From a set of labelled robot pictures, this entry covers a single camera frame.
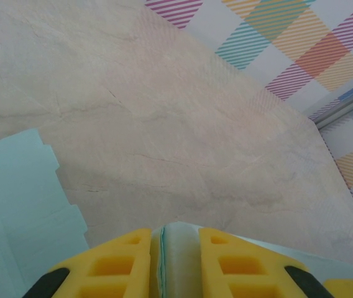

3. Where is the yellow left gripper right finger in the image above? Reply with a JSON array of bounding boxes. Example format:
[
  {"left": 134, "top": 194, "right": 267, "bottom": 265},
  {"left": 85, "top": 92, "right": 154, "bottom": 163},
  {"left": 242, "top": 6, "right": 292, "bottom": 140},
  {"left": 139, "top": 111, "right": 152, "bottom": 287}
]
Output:
[{"left": 198, "top": 227, "right": 353, "bottom": 298}]

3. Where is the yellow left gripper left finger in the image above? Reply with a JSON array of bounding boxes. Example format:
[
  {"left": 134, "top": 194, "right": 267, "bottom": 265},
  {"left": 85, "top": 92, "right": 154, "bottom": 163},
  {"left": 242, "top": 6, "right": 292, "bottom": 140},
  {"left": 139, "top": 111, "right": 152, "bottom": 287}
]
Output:
[{"left": 23, "top": 228, "right": 152, "bottom": 298}]

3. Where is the aluminium frame post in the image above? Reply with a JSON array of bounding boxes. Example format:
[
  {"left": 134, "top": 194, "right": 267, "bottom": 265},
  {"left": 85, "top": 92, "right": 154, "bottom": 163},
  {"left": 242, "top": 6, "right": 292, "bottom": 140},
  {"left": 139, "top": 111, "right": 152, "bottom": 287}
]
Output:
[{"left": 308, "top": 73, "right": 353, "bottom": 134}]

